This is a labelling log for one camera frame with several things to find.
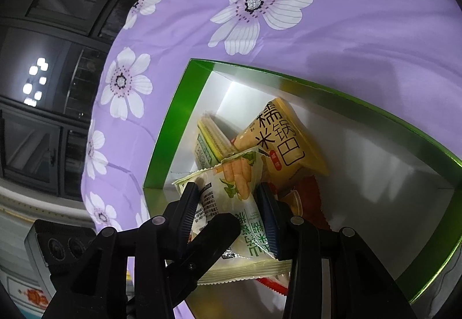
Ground cream packet green print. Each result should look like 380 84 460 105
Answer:
172 146 291 285

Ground green corn print packet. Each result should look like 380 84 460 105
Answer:
194 112 239 170

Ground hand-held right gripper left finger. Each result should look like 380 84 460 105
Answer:
41 182 201 319

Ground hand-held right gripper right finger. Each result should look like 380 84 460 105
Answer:
256 182 401 319

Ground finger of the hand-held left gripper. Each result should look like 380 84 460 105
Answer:
137 212 241 319

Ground dark glass-door cabinet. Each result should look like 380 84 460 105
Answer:
0 0 145 200

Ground white cloth orange print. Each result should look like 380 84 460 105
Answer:
0 261 51 319

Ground yellow packet black characters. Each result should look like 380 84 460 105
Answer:
231 97 330 193

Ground purple floral blanket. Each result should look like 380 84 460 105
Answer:
80 0 462 319

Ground green box white inside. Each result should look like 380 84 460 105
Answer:
142 58 462 319

